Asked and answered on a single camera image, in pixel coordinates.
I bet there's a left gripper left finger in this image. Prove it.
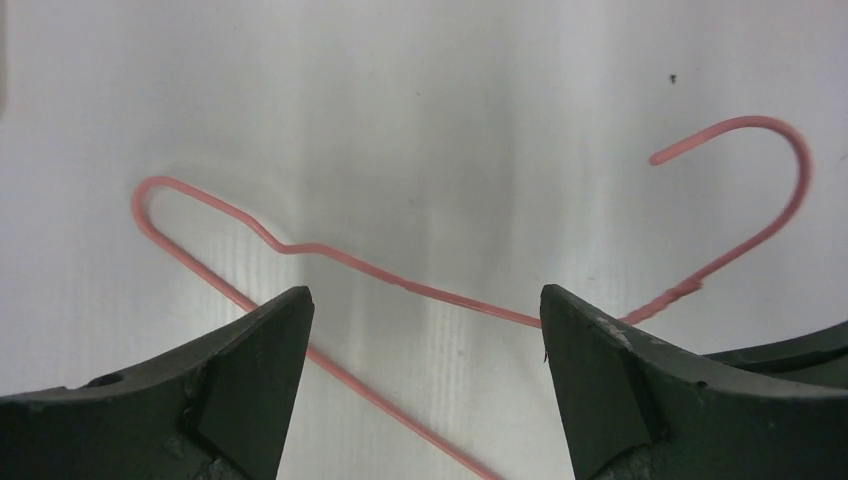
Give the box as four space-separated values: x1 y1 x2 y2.
1 286 314 479

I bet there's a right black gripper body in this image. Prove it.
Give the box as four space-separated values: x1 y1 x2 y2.
706 321 847 389

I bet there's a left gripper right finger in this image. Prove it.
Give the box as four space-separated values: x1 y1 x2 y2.
540 285 847 479

